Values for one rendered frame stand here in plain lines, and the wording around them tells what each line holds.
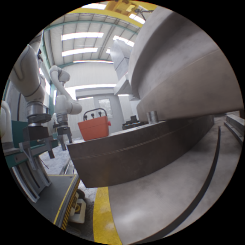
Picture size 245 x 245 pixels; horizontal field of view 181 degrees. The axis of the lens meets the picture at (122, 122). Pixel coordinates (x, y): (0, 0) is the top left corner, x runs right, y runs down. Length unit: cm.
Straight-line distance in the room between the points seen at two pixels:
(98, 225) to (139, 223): 46
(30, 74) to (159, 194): 73
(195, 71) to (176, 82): 14
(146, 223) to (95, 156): 47
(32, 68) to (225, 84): 65
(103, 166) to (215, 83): 75
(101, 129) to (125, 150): 19
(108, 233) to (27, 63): 95
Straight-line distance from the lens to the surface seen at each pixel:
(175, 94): 51
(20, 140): 76
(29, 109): 38
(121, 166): 54
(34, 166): 35
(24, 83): 30
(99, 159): 51
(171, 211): 47
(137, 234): 44
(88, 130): 49
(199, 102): 45
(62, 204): 68
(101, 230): 83
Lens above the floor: 75
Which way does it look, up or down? level
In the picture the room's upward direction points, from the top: 13 degrees counter-clockwise
